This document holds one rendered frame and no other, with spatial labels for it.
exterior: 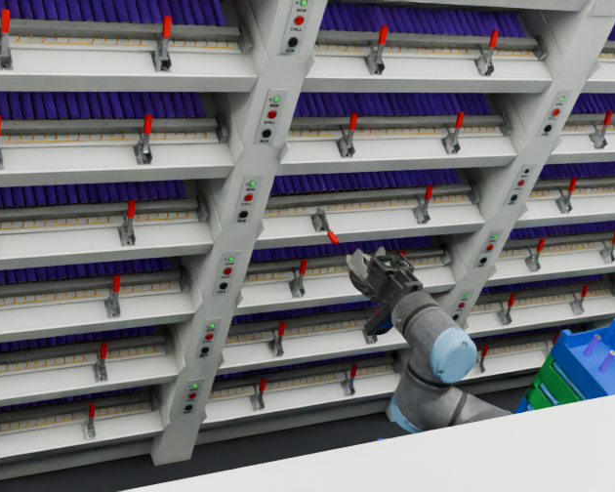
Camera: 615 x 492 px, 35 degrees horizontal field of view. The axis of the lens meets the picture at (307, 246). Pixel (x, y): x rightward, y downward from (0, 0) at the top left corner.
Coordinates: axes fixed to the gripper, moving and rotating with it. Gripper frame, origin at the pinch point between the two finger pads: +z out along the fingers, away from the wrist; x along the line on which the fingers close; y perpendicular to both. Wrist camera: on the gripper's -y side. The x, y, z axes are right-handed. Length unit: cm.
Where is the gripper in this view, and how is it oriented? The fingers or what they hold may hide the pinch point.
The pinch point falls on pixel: (356, 262)
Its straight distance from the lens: 201.7
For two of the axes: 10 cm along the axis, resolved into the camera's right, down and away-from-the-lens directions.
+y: 1.9, -8.5, -4.9
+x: -8.8, 0.7, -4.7
